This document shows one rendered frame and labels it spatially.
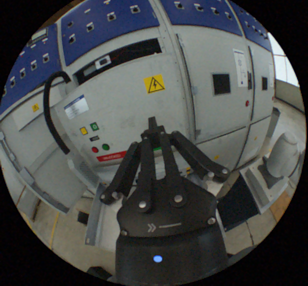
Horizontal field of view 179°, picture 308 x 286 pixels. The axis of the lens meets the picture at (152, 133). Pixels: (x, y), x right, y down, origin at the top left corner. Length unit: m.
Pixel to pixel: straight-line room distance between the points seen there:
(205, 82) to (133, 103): 0.47
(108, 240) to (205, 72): 1.03
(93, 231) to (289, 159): 0.98
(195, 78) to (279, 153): 0.62
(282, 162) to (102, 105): 0.81
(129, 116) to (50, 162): 0.58
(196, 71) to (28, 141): 1.04
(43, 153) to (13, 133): 0.25
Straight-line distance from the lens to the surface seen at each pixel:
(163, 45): 0.63
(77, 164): 0.43
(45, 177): 0.74
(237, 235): 1.48
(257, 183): 0.71
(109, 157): 0.45
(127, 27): 0.66
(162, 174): 0.49
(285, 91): 8.10
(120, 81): 0.31
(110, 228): 0.58
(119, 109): 0.32
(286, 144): 0.60
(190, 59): 0.62
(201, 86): 0.64
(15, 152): 0.73
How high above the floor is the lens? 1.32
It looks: 29 degrees down
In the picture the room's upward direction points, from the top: 18 degrees counter-clockwise
